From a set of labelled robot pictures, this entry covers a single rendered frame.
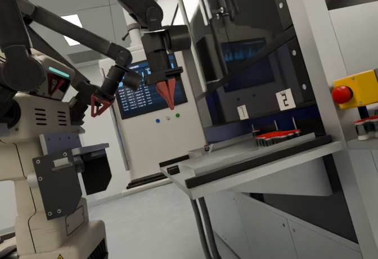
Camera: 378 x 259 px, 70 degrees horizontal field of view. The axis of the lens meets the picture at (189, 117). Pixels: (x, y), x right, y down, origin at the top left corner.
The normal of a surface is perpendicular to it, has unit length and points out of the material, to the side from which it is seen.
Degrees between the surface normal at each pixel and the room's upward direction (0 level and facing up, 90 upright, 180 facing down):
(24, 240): 90
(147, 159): 90
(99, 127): 90
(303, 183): 90
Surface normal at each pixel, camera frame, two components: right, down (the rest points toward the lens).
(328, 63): 0.21, -0.10
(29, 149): -0.01, -0.04
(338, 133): -0.94, 0.25
